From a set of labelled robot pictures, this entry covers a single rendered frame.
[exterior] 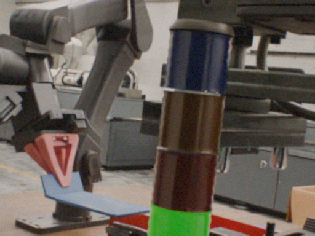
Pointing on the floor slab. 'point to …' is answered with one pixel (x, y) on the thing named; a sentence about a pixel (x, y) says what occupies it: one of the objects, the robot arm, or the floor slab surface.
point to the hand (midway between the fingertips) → (63, 182)
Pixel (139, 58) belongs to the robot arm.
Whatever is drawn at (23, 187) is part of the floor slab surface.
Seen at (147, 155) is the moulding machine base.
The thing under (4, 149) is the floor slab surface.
